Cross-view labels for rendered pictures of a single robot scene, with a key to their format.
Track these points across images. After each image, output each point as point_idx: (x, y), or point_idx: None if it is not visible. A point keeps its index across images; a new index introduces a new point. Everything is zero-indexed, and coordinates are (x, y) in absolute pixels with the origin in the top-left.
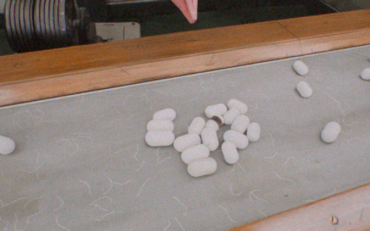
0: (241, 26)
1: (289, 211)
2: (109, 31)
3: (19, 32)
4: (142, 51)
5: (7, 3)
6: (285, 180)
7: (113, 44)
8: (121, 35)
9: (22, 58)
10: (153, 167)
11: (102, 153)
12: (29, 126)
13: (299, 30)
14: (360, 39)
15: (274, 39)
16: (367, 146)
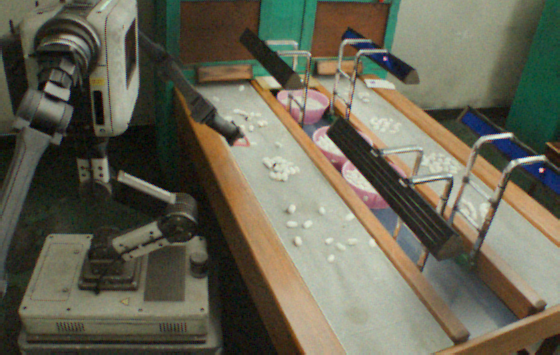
0: (205, 147)
1: (313, 156)
2: (60, 252)
3: (197, 220)
4: (231, 175)
5: (186, 214)
6: (297, 158)
7: (224, 183)
8: (72, 245)
9: (237, 208)
10: (295, 180)
11: (290, 190)
12: (277, 207)
13: (210, 133)
14: None
15: (219, 141)
16: (281, 141)
